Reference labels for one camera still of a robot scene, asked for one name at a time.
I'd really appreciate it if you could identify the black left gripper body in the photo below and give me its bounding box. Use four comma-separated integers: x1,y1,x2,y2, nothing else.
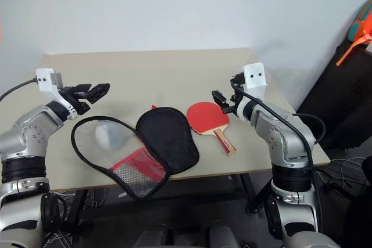
59,85,91,114

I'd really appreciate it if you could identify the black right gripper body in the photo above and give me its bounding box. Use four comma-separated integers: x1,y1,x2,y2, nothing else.
222,77,247,114

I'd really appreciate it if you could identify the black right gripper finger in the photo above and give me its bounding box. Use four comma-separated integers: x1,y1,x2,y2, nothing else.
211,89,231,107
231,71,246,85

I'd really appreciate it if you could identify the red table tennis paddle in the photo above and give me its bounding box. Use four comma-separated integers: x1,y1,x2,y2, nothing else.
185,101,238,156

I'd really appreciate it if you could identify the red mesh bag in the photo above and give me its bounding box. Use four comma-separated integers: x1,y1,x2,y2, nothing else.
70,104,201,202

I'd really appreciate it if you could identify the black fabric covered box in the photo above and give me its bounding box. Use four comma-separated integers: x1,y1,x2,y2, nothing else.
295,39,372,150

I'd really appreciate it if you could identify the black table leg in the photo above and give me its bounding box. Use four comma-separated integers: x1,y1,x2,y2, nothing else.
237,171,273,217
67,189,97,236

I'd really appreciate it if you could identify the teal orange bag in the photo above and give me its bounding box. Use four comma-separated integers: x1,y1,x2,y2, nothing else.
347,0,372,46

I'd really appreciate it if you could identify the dark grey rounded shape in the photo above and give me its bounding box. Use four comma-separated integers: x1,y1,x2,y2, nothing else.
204,224,242,248
134,224,176,248

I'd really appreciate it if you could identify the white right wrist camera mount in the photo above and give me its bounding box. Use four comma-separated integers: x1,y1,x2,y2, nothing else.
243,62,269,98

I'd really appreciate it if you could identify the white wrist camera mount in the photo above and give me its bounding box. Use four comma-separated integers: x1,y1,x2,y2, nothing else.
35,68,79,116
243,62,269,98

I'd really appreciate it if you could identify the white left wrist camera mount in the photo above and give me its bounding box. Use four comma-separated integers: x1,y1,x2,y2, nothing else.
35,68,79,116

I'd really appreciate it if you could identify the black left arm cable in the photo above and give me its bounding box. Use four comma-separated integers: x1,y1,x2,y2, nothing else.
0,77,39,102

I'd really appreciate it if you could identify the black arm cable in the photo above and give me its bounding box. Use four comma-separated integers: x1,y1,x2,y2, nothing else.
0,77,39,102
231,84,327,233

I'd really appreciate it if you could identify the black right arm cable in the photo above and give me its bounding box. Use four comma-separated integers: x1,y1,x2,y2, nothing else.
231,84,327,233

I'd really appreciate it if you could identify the white floor cable tangle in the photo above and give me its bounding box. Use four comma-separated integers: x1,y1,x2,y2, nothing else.
316,157,372,192
43,186,109,248

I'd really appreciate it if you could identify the orange strap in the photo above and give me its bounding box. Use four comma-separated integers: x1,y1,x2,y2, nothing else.
335,34,372,67

